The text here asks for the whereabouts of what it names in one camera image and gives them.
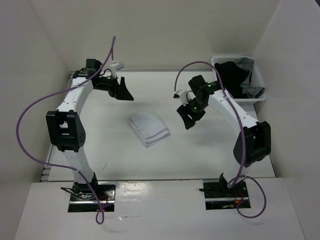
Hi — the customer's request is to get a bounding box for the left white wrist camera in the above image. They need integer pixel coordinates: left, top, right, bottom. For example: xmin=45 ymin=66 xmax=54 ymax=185
xmin=109 ymin=61 xmax=124 ymax=76

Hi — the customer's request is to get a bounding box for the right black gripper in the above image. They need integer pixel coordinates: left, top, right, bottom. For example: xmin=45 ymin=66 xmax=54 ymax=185
xmin=176 ymin=98 xmax=207 ymax=130

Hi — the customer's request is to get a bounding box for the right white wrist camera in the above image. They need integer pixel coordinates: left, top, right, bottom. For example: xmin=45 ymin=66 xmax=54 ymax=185
xmin=173 ymin=89 xmax=191 ymax=105

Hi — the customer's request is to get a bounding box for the white skirt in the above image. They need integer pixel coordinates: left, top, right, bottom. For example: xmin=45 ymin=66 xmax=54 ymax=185
xmin=129 ymin=110 xmax=171 ymax=148

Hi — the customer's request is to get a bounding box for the grey skirt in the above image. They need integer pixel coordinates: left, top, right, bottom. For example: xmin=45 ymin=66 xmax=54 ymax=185
xmin=234 ymin=57 xmax=265 ymax=99

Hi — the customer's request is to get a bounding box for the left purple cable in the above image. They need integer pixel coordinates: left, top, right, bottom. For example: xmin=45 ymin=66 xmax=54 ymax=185
xmin=15 ymin=35 xmax=117 ymax=225

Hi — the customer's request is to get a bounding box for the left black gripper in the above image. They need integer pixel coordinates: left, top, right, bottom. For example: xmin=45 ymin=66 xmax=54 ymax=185
xmin=94 ymin=74 xmax=134 ymax=101

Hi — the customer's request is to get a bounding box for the black skirt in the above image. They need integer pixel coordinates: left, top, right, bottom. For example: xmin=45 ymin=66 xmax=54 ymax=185
xmin=214 ymin=61 xmax=250 ymax=99

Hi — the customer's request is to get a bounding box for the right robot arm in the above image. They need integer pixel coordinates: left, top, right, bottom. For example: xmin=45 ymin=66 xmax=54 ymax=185
xmin=173 ymin=75 xmax=271 ymax=197

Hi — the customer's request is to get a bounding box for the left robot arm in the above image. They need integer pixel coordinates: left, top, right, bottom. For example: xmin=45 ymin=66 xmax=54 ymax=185
xmin=45 ymin=59 xmax=134 ymax=200

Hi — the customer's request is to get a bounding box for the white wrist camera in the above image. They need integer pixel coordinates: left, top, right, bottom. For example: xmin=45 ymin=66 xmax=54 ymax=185
xmin=109 ymin=61 xmax=124 ymax=76
xmin=173 ymin=89 xmax=191 ymax=105

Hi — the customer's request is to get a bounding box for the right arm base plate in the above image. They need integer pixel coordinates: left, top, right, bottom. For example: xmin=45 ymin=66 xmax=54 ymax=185
xmin=199 ymin=180 xmax=251 ymax=210

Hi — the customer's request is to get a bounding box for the white plastic basket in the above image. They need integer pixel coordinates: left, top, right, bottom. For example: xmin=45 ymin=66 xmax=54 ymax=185
xmin=211 ymin=55 xmax=266 ymax=105

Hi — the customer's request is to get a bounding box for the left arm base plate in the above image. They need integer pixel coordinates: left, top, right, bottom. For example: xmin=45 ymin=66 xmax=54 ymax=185
xmin=65 ymin=183 xmax=116 ymax=213

